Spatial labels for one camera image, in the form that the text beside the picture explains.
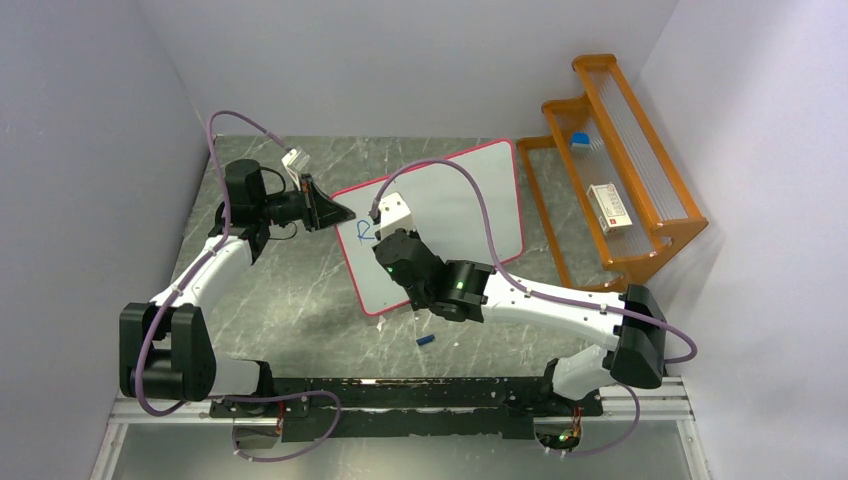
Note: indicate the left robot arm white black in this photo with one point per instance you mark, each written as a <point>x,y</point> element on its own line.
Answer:
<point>165,341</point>

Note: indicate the blue eraser on rack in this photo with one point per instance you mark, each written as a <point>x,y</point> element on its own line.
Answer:
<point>580,143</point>

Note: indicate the orange wooden tiered rack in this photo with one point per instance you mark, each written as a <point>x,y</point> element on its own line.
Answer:
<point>627,152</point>

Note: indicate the white red small box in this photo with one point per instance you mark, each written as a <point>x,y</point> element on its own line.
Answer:
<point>608,207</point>

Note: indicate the blue marker cap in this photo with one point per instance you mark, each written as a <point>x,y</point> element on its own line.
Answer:
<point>425,340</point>

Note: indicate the pink framed whiteboard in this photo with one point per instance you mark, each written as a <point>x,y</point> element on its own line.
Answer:
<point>446,212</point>

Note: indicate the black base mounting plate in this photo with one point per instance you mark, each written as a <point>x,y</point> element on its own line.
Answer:
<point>515,420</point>

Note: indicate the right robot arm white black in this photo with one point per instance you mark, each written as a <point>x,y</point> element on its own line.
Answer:
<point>622,348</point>

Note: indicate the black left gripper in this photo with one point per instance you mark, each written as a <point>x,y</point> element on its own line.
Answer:
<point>317,210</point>

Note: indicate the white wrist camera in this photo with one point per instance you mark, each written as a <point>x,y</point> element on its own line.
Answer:
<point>295,163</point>
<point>392,213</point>

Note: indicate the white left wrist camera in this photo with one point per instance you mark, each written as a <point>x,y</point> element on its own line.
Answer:
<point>295,163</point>

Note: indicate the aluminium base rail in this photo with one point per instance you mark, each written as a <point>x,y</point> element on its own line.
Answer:
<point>614,403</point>

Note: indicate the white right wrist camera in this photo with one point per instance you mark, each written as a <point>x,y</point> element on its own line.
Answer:
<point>392,213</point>

